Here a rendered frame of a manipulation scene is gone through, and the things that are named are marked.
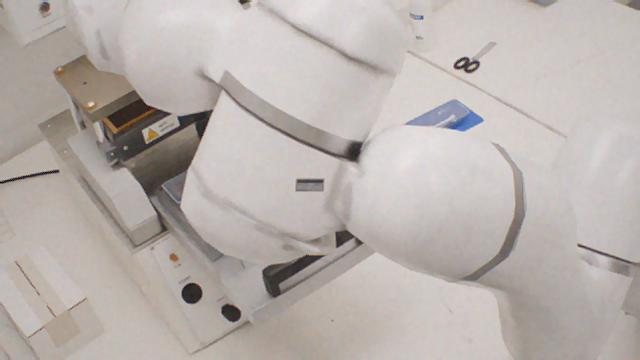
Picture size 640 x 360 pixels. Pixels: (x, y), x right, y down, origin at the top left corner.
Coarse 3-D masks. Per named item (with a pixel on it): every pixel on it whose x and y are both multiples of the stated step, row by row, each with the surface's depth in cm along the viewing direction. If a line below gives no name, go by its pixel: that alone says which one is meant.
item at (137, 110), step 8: (128, 104) 126; (136, 104) 126; (144, 104) 125; (120, 112) 125; (128, 112) 124; (136, 112) 124; (144, 112) 123; (152, 112) 124; (104, 120) 127; (112, 120) 123; (120, 120) 123; (128, 120) 123; (136, 120) 123; (112, 128) 124; (120, 128) 122
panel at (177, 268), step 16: (160, 240) 121; (176, 240) 123; (160, 256) 122; (176, 256) 122; (160, 272) 122; (176, 272) 123; (192, 272) 124; (176, 288) 123; (208, 288) 126; (192, 304) 125; (208, 304) 126; (224, 304) 127; (192, 320) 125; (208, 320) 126; (224, 320) 127; (240, 320) 129; (208, 336) 126
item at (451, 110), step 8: (448, 104) 161; (456, 104) 160; (432, 112) 160; (440, 112) 159; (448, 112) 159; (456, 112) 158; (464, 112) 158; (416, 120) 158; (424, 120) 158; (432, 120) 158; (440, 120) 157; (448, 120) 157
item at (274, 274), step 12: (336, 240) 104; (348, 240) 106; (360, 240) 108; (276, 264) 102; (288, 264) 102; (300, 264) 103; (264, 276) 101; (276, 276) 101; (288, 276) 102; (276, 288) 102
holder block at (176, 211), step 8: (160, 192) 118; (160, 200) 120; (168, 200) 117; (168, 208) 118; (176, 208) 115; (176, 216) 115; (184, 216) 114; (184, 224) 113; (192, 232) 112; (200, 240) 110; (208, 248) 108; (216, 256) 110
